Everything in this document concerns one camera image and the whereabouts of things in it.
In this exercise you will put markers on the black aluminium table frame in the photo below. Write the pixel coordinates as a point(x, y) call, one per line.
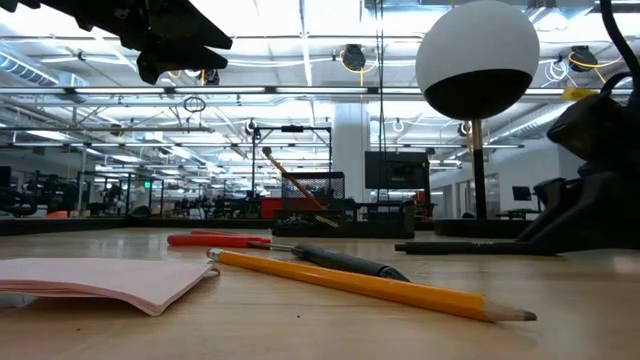
point(60, 225)

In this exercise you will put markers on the small black monitor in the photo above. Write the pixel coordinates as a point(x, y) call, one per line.
point(521, 193)

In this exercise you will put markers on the black mesh desk organizer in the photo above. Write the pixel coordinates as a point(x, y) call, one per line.
point(370, 227)

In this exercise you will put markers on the red pen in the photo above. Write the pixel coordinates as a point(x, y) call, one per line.
point(215, 241)

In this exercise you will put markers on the white black globe table lamp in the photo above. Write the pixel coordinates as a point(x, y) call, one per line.
point(480, 60)

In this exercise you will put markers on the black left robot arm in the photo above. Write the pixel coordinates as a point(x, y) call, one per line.
point(10, 4)

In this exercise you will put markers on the large black monitor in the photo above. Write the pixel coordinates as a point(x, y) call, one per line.
point(395, 170)

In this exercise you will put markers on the yellow wooden pencil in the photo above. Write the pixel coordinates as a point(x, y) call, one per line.
point(290, 175)
point(350, 281)

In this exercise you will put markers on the thick black marker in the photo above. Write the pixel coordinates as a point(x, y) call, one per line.
point(340, 260)

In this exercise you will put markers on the red storage bin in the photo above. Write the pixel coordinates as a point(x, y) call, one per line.
point(269, 207)

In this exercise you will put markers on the pink sticky note pad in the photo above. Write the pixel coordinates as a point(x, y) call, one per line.
point(100, 280)

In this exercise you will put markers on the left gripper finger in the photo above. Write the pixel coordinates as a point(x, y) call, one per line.
point(175, 60)
point(185, 25)

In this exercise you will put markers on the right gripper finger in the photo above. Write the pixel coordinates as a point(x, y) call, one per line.
point(555, 195)
point(600, 215)

